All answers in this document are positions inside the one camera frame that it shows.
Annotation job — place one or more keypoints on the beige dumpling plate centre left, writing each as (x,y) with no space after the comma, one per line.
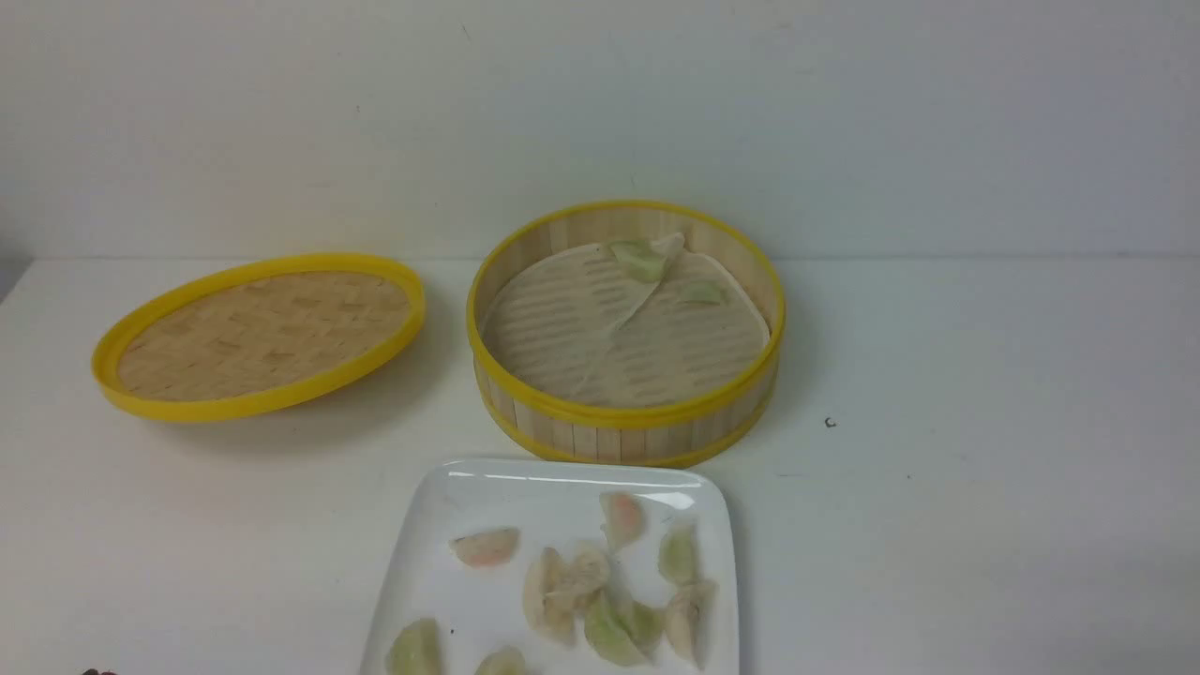
(548,617)

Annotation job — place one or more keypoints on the white steamer liner paper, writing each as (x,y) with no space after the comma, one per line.
(575,327)

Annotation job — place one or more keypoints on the pale dumpling plate bottom edge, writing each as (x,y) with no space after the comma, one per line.
(505,661)

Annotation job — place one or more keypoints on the green dumpling plate bottom left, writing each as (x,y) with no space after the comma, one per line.
(416,650)

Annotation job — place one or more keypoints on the yellow rimmed bamboo steamer basket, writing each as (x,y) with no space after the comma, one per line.
(679,435)

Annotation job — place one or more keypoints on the pink dumpling on plate top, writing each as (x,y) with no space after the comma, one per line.
(624,519)

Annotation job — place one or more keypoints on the white square plate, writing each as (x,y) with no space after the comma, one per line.
(554,505)

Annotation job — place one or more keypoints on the beige dumpling plate right bottom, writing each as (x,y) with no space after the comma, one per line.
(683,620)

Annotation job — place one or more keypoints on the yellow rimmed bamboo steamer lid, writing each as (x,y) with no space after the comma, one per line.
(260,337)

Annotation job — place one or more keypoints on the beige dumpling plate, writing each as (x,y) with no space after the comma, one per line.
(548,617)
(582,579)
(683,620)

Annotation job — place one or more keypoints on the green dumpling beside beige one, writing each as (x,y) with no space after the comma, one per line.
(643,624)

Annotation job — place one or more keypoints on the green dumpling in steamer back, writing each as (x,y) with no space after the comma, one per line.
(639,260)

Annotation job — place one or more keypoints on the green dumpling plate centre bottom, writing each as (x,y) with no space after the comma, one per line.
(606,634)

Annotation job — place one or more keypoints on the pink dumpling on plate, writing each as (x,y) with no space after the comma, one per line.
(624,519)
(488,548)

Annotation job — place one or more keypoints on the pink dumpling on plate left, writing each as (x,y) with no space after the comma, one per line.
(488,548)

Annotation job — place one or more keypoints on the pale green dumpling plate right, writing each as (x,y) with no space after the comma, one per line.
(677,557)

